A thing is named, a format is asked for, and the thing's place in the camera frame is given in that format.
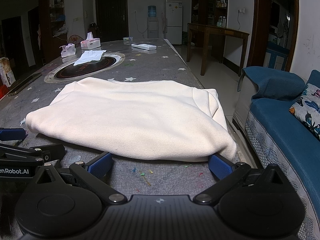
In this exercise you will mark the dark wooden display cabinet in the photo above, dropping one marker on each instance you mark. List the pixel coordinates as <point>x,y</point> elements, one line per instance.
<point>210,5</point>

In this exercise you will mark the white refrigerator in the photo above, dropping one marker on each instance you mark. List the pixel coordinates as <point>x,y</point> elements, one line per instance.
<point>173,22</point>

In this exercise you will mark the cream sweater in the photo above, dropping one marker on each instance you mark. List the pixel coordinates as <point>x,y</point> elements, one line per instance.
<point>125,120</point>

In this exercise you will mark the round built-in induction cooker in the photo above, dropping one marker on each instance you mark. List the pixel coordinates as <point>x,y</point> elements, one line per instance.
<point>100,66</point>

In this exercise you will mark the white plastic bag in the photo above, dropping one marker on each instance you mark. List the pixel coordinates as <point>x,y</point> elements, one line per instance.
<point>62,30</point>

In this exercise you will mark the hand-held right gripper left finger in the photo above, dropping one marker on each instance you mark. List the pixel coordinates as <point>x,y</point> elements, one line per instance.
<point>102,166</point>

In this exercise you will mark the dark door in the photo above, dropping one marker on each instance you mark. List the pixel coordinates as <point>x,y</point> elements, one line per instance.
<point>112,12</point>

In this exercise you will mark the red plastic stool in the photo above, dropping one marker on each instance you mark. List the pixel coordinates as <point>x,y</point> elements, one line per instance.
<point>3,92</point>

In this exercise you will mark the white water dispenser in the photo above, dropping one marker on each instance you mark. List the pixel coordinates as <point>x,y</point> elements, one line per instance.
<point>153,27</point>

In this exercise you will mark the blue sofa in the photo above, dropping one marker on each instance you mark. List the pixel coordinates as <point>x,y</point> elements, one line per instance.
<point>275,130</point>

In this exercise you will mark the polka dot play tent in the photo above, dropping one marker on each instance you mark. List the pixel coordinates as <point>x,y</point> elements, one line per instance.
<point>74,40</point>

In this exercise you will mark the small pink white tissue box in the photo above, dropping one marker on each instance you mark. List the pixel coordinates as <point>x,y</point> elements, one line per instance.
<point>67,52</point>

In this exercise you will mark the cardboard carton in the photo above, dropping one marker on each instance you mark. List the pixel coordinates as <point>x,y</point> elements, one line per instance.
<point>7,72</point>

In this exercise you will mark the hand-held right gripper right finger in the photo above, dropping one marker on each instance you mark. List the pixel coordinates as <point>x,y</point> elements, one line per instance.
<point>220,166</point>

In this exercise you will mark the blue cabinet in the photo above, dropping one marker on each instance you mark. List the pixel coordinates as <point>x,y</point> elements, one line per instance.
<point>276,57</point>

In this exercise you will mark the glass jar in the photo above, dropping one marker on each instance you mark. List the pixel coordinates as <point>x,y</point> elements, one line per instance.
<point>221,22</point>

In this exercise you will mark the dark wooden shelf cabinet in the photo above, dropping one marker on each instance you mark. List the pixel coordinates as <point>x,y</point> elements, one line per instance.
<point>47,10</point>

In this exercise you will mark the white tissue paper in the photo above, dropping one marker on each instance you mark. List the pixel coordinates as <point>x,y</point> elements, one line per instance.
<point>87,56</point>

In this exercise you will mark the dark backpack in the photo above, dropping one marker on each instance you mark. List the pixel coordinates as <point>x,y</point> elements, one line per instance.
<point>93,28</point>

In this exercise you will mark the large pink white tissue box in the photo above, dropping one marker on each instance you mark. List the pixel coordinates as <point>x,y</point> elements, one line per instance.
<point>91,43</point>

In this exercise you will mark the white wall socket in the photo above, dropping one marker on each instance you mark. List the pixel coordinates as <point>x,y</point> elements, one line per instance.
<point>241,10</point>

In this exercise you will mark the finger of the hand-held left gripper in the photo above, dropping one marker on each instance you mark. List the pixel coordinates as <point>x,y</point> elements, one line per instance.
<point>12,134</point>
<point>53,151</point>

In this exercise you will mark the dark wooden side table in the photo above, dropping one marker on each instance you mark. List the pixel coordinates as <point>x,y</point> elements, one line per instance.
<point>217,31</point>

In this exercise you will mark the dark smartphone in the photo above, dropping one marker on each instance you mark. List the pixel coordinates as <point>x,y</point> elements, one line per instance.
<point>25,83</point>

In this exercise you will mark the white remote control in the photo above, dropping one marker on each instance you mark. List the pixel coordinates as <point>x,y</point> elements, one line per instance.
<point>143,46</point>

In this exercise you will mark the butterfly print cushion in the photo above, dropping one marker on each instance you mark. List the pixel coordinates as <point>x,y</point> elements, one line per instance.
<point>310,110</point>

